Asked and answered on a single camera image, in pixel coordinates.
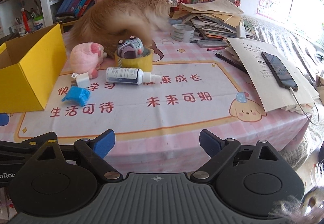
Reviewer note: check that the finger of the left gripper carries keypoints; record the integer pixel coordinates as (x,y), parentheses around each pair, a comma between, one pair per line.
(4,119)

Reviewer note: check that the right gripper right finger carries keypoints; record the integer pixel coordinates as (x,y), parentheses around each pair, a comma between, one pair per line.
(221,153)

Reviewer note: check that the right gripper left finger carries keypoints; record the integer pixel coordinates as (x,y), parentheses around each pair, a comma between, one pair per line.
(91,154)

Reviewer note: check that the blue plastic bag roll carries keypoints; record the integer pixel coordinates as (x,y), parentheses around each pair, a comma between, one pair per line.
(77,95)

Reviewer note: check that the white charger plug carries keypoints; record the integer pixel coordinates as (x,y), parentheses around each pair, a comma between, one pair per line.
(80,80)

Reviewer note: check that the white spray bottle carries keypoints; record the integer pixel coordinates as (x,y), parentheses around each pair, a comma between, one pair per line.
(131,76)

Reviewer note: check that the pink plush pig toy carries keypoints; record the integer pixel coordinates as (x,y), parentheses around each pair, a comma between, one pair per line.
(87,58)

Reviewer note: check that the yellow tape roll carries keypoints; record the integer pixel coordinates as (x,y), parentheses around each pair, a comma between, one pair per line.
(145,63)

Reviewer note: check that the grey purple toy car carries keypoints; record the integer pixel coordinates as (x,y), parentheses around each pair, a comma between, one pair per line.
(130,48)

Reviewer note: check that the yellow cardboard box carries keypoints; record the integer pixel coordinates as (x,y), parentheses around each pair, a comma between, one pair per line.
(30,66)

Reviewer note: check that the white sheet under phone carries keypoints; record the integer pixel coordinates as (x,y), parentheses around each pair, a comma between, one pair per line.
(271,94)

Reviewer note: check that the pink checked tablecloth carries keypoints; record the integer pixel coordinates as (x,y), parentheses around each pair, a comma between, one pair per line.
(157,125)

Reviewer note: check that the black pen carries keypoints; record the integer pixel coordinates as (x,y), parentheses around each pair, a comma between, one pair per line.
(230,62)

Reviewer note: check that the black smartphone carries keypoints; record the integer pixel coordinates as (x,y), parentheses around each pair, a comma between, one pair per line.
(279,71)

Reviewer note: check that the white pen holder cup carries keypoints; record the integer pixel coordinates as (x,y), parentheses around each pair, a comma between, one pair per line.
(38,22)

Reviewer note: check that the red pencil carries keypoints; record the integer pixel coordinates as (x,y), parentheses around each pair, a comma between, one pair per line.
(217,48)

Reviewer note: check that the grey pencil case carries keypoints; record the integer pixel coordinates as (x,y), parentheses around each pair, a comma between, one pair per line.
(211,43)

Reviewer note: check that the white tape roll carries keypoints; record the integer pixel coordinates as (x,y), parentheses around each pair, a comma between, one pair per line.
(182,33)

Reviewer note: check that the orange fluffy cat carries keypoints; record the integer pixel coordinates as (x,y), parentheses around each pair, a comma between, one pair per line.
(109,21)

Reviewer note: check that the pile of papers and books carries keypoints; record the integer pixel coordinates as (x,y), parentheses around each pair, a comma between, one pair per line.
(217,19)

